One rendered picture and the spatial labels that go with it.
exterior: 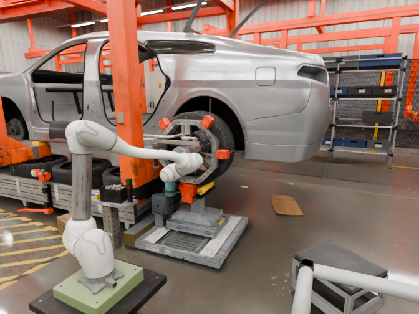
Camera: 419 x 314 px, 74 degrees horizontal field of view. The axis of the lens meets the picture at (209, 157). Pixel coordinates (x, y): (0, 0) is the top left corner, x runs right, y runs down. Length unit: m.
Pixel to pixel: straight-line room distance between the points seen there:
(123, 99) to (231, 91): 0.92
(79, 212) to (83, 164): 0.27
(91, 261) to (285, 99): 1.81
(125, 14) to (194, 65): 0.70
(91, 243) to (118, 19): 1.69
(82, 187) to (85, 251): 0.34
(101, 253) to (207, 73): 1.74
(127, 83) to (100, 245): 1.34
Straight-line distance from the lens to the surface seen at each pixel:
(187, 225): 2.59
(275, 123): 2.43
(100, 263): 1.59
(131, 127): 2.42
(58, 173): 3.51
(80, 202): 1.68
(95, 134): 1.46
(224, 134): 2.30
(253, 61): 2.48
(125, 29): 2.45
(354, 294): 1.79
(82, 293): 1.67
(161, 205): 2.62
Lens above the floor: 1.33
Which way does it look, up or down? 13 degrees down
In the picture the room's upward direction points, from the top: straight up
